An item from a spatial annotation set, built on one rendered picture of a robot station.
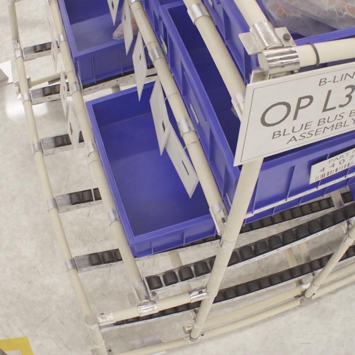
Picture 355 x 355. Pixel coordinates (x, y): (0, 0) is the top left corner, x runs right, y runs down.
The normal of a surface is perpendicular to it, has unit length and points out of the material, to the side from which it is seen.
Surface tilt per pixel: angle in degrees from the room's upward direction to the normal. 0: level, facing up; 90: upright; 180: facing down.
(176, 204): 3
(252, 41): 0
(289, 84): 90
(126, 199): 3
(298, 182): 90
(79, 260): 11
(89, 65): 90
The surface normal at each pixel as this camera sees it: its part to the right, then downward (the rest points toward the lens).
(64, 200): 0.22, -0.48
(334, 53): 0.25, 0.29
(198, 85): -0.03, -0.42
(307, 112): 0.32, 0.86
